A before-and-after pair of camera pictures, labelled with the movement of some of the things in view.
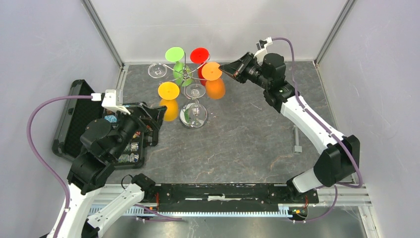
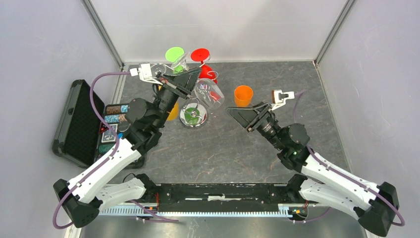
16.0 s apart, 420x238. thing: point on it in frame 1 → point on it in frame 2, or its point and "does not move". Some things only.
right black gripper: x=236 y=69 → x=250 y=117
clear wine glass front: x=194 y=114 → x=208 y=92
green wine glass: x=182 y=73 does not move
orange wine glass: x=215 y=84 → x=243 y=95
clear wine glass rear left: x=157 y=70 does not move
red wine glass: x=200 y=55 does not move
